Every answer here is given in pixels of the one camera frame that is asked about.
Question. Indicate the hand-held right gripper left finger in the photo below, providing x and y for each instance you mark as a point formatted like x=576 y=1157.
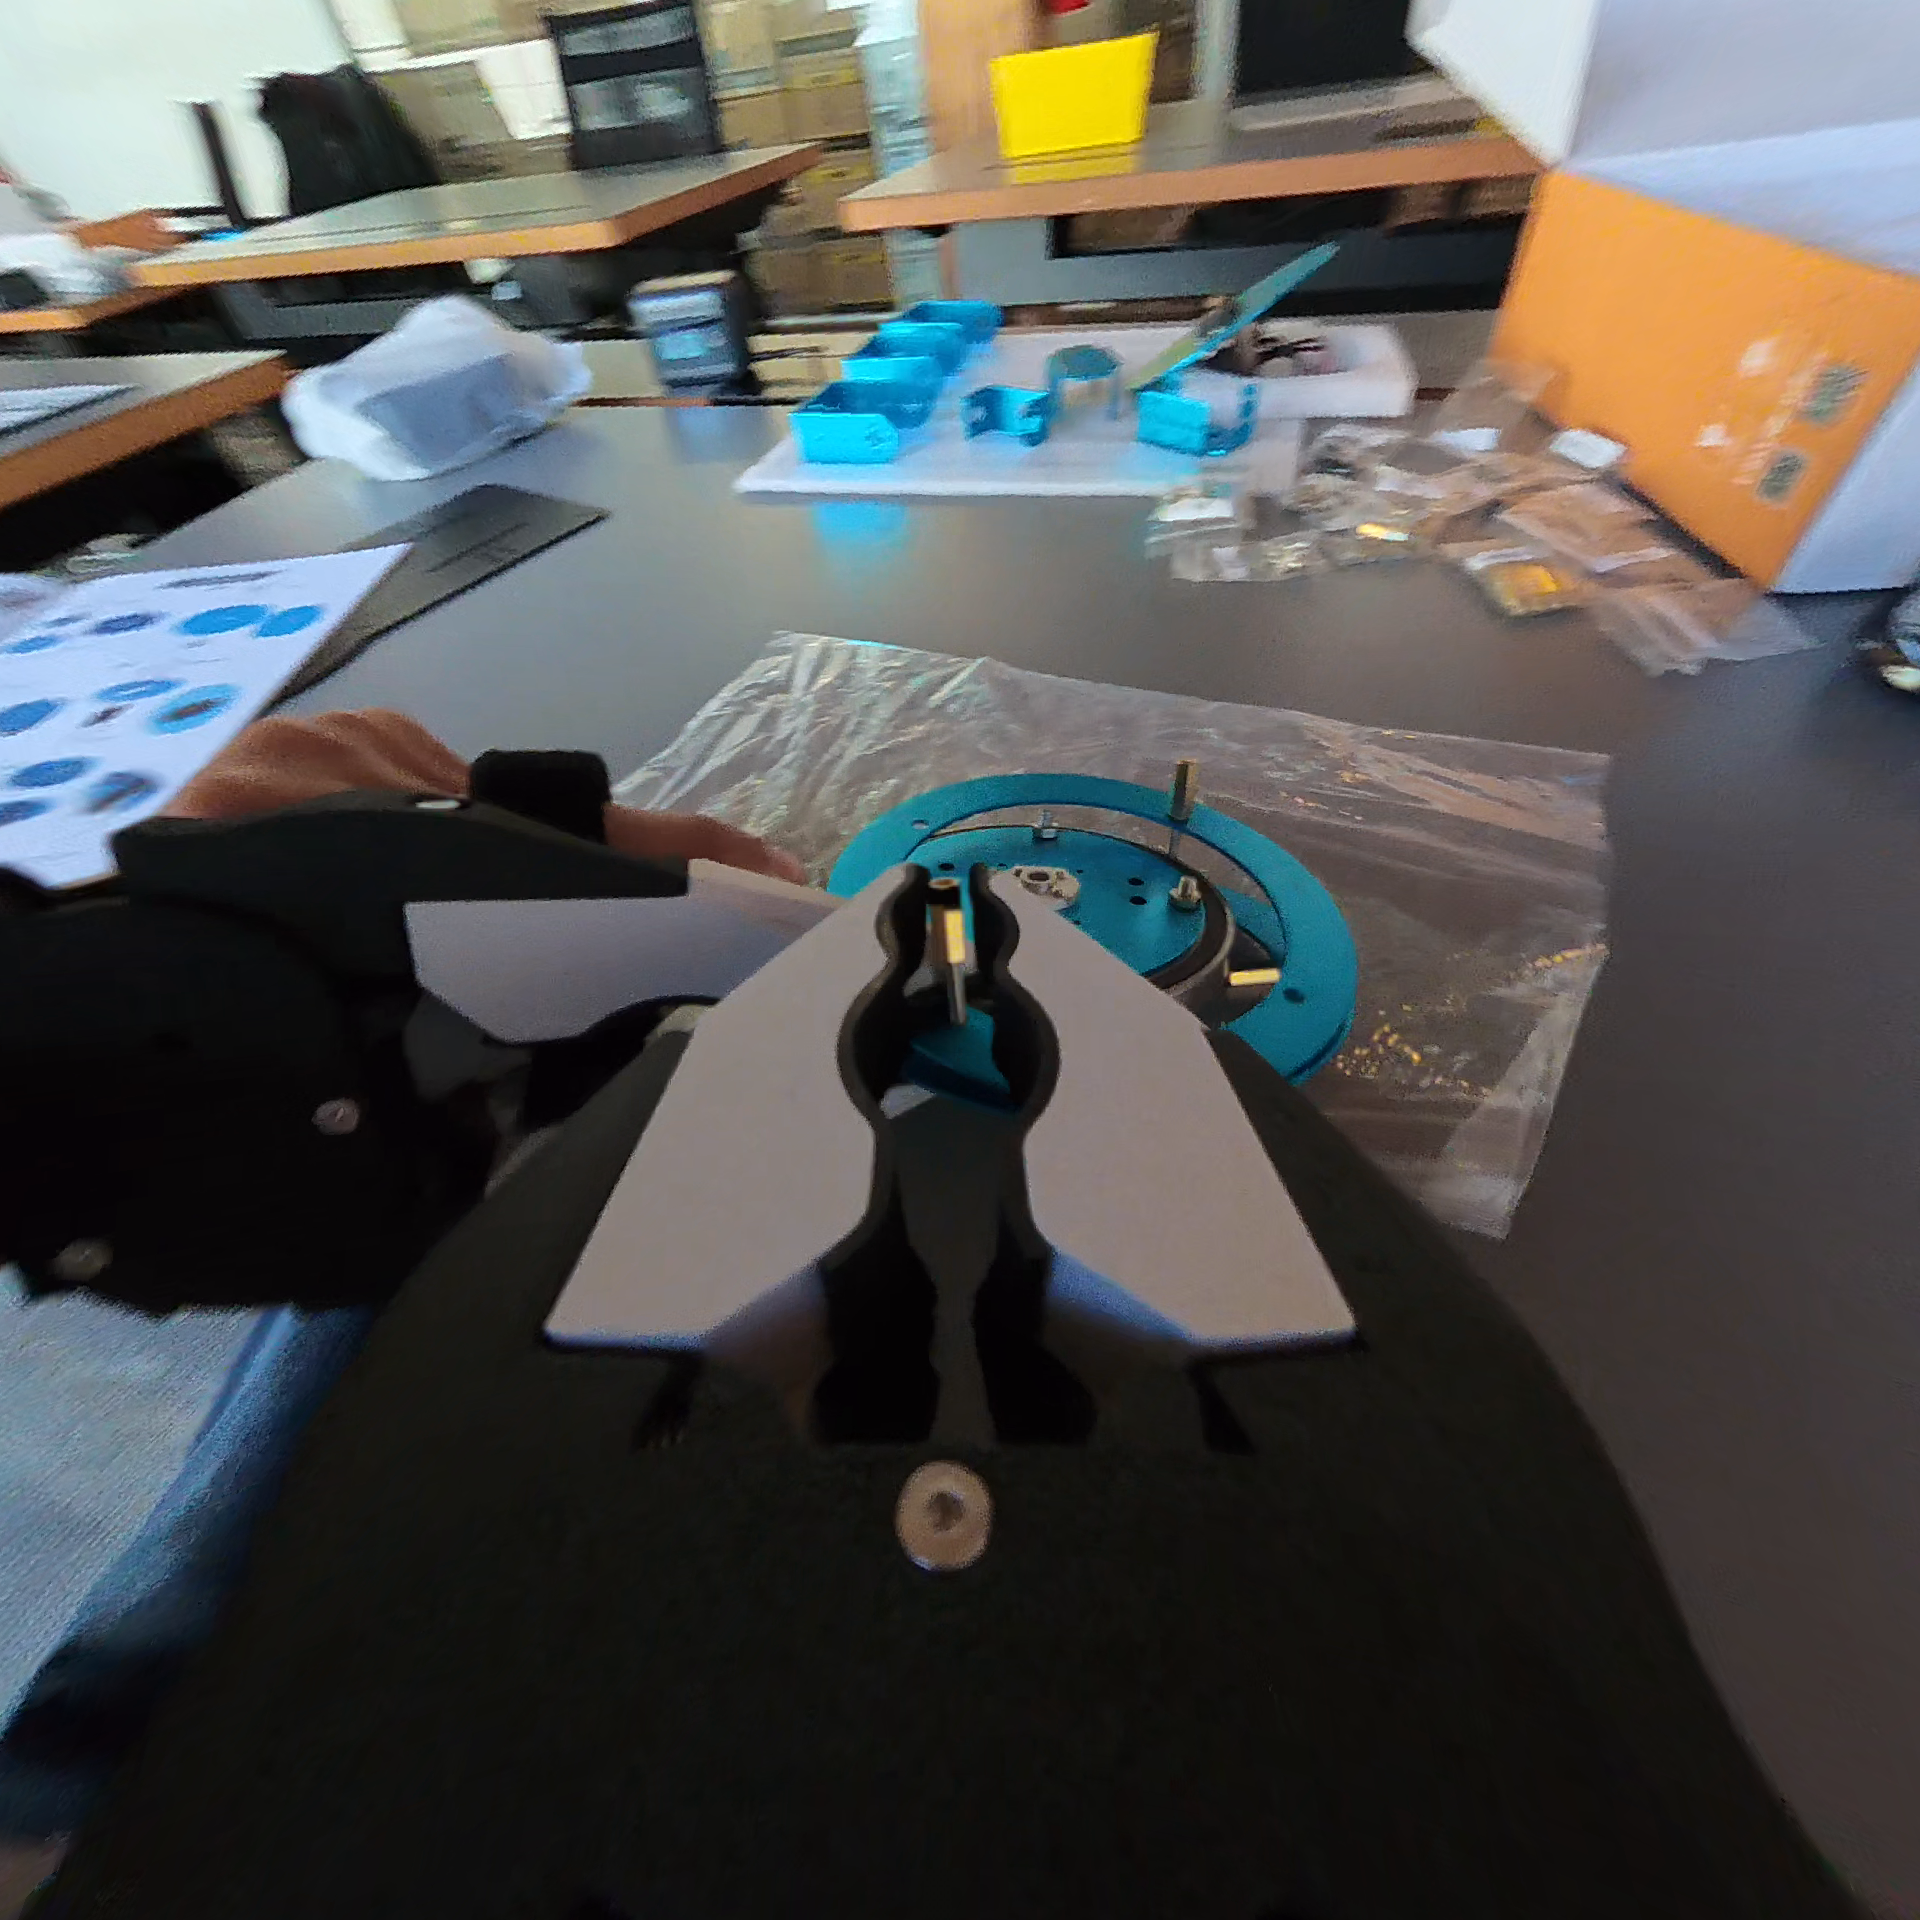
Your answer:
x=720 y=1185

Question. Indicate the black shelf unit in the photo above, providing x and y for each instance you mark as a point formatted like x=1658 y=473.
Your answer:
x=628 y=89

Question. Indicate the orange cardboard box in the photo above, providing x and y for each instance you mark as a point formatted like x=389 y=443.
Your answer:
x=1680 y=346

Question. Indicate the white flat tray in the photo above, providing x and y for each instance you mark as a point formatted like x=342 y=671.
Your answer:
x=1049 y=468

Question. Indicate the wood-edged side table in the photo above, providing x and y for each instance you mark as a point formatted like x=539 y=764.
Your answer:
x=120 y=420

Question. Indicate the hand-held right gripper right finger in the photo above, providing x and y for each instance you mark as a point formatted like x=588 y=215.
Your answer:
x=1154 y=1185

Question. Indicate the white wrapped package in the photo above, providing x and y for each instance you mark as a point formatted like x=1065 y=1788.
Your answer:
x=421 y=388

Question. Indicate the black foil bag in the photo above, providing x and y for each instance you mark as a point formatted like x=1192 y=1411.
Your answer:
x=1898 y=645

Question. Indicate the long white paper sheet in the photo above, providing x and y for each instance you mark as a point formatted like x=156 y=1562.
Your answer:
x=43 y=407

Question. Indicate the clear plastic bag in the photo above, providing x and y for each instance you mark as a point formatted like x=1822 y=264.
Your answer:
x=1424 y=839

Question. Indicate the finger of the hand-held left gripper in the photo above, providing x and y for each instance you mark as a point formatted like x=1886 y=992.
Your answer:
x=598 y=953

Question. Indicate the printed instruction sheet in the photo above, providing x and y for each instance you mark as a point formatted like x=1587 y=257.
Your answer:
x=149 y=674

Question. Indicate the pile of clear hardware bags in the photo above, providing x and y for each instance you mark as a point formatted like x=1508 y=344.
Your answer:
x=1499 y=509

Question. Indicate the yellow box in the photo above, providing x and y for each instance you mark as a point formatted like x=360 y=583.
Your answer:
x=1072 y=99

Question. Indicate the dark jacket on chair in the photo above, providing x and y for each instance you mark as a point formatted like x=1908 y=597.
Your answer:
x=345 y=143

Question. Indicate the set of blue metal parts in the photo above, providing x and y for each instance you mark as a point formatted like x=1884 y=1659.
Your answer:
x=848 y=427

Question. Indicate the black flat plate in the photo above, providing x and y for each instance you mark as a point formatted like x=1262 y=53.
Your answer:
x=464 y=539

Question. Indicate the person's left hand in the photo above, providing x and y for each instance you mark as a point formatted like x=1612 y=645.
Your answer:
x=330 y=756

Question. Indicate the grey desk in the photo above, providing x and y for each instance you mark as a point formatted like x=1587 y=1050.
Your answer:
x=974 y=586

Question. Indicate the brass standoff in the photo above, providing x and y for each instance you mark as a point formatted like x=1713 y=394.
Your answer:
x=1181 y=787
x=949 y=937

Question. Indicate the stack of cardboard boxes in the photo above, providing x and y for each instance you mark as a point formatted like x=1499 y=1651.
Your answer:
x=818 y=89

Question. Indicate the dark box with pale label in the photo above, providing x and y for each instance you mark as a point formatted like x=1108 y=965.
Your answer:
x=685 y=338

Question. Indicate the blue round metal turntable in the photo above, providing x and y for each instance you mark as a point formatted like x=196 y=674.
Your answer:
x=1306 y=975

